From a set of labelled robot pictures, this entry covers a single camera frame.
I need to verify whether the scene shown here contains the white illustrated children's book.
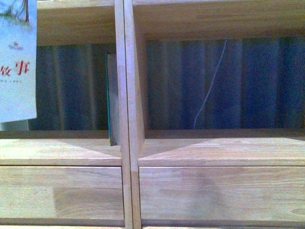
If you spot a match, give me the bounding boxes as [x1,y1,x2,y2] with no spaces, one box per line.
[0,0,37,123]

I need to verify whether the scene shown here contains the right wooden shelf unit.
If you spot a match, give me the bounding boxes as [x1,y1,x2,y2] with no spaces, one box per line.
[124,0,305,229]

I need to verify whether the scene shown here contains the wooden shelf unit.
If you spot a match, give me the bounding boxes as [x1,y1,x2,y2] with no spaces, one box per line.
[0,0,133,229]
[124,0,305,229]

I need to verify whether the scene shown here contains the left wooden shelf unit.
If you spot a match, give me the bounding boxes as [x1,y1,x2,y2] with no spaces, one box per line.
[0,0,133,229]

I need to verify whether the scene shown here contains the green hardcover book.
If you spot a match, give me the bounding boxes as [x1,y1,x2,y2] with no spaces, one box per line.
[106,53,120,146]

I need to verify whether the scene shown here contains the right unit upper drawer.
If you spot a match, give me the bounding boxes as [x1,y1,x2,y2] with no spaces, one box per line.
[139,167,305,224]

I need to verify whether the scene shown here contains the unit drawer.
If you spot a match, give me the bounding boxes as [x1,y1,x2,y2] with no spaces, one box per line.
[139,167,305,224]
[0,167,123,223]

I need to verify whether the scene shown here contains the dark blue curtain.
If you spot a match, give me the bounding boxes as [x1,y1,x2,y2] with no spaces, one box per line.
[29,37,305,130]

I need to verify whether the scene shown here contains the left unit upper drawer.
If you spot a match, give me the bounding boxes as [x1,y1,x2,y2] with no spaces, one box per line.
[0,167,123,223]

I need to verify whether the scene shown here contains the white cable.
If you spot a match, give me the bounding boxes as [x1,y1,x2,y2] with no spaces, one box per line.
[193,39,227,129]

